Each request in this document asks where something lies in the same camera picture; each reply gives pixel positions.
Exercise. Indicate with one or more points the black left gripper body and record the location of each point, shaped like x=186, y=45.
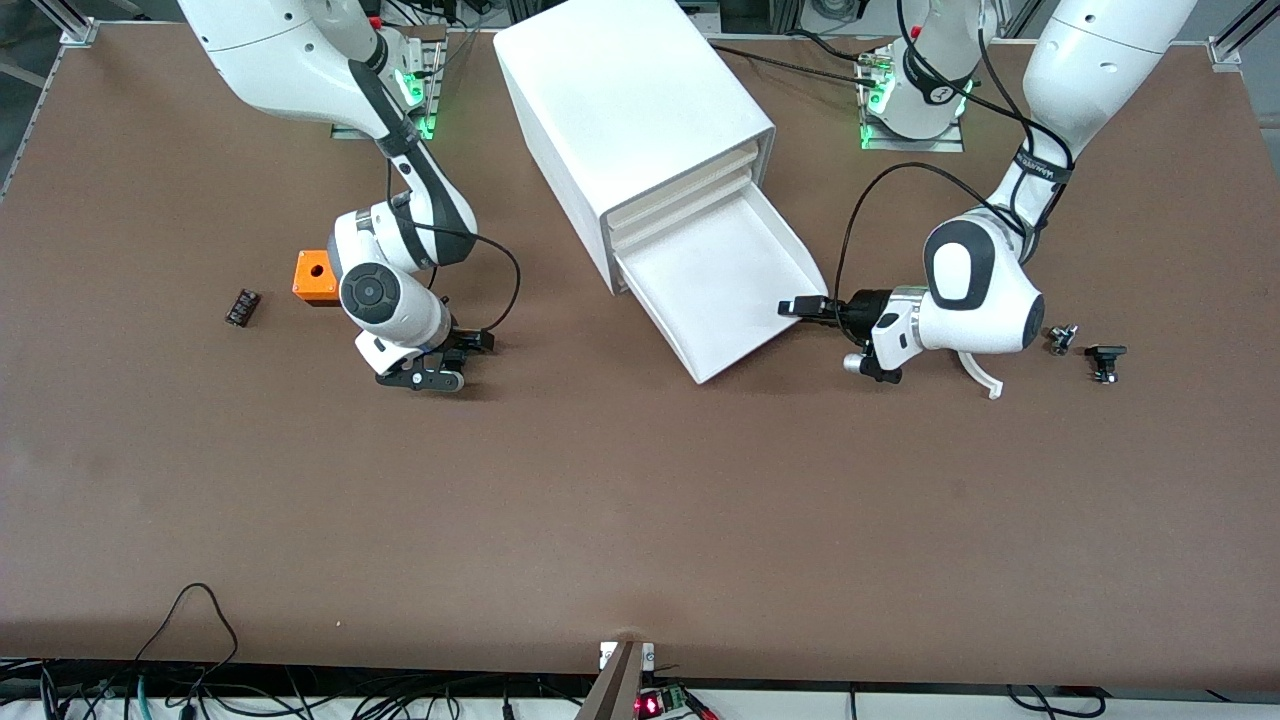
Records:
x=862, y=310

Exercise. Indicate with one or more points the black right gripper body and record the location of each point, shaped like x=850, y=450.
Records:
x=460, y=351

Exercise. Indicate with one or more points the green push button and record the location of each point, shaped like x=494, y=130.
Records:
x=455, y=358

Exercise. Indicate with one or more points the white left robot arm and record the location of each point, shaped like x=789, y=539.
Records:
x=985, y=290

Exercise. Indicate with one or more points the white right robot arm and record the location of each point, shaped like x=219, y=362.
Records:
x=280, y=50

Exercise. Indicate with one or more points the white curved plastic arc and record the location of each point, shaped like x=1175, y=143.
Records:
x=985, y=380

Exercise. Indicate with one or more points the orange box with hole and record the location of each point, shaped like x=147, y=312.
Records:
x=312, y=272

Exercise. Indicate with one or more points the small black silver component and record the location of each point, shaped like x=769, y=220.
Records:
x=1060, y=340

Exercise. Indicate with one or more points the small black contact block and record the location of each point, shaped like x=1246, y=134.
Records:
x=243, y=308

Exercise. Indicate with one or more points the circuit board with red light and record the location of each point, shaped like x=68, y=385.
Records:
x=650, y=705

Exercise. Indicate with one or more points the aluminium corner profile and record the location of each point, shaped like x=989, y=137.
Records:
x=1235, y=40
x=75, y=30

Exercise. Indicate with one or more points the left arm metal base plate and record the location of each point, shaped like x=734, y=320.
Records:
x=940, y=146

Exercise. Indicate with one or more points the small black bracket component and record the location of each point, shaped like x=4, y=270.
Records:
x=1104, y=352

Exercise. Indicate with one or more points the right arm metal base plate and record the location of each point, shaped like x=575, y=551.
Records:
x=434, y=90

